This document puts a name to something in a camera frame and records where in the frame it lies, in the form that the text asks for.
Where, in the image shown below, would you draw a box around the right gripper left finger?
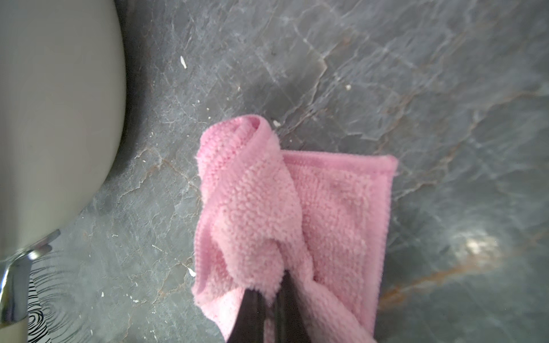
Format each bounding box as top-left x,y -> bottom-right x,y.
227,289 -> 266,343

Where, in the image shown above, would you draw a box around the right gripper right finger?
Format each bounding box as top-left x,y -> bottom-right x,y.
274,271 -> 311,343

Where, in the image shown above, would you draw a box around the pink cloth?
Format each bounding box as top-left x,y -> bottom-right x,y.
192,115 -> 397,342

